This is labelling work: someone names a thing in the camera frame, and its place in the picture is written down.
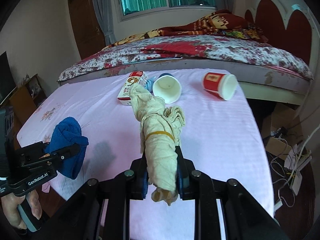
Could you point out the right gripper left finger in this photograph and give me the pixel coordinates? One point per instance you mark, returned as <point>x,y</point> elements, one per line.
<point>139,186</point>

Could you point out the cardboard box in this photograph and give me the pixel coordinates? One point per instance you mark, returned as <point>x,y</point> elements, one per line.
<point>282,132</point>

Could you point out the left hand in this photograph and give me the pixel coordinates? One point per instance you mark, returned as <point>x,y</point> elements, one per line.
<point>10,203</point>

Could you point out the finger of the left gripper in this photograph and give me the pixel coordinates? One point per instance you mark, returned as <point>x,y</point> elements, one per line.
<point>63,153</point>
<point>43,146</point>

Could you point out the brown wooden door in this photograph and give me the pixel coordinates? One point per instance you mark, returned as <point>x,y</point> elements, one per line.
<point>87,33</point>

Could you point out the red heart headboard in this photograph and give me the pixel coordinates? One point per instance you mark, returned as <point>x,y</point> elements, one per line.
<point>294,37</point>

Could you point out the pink table cloth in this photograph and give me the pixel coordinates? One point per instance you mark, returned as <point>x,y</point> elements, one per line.
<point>220,137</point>

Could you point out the blue white paper cup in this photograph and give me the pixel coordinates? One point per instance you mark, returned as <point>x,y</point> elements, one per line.
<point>167,87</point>

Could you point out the beige cloth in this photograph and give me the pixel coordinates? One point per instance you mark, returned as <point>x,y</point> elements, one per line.
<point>157,139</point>

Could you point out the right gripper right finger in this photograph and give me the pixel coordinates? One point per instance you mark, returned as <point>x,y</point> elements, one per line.
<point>184,169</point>

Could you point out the floral bed mattress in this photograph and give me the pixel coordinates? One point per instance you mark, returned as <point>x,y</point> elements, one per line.
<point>263,71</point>

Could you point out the grey curtain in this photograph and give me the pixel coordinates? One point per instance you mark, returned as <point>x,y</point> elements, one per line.
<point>103,12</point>

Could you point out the white router with cables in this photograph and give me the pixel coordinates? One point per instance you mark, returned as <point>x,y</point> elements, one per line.
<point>287,165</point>

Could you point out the red white paper cup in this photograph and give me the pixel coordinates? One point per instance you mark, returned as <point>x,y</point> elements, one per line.
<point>223,85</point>

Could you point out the light blue crumpled wrapper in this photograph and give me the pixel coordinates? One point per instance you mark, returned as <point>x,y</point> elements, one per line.
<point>149,84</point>

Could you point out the red patterned blanket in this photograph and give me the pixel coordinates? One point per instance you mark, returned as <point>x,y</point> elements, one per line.
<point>219,23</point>

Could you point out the blue cloth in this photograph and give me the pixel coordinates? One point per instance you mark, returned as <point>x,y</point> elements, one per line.
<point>66,133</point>

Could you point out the wooden side cabinet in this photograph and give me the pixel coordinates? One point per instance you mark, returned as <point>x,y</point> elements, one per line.
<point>27,99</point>

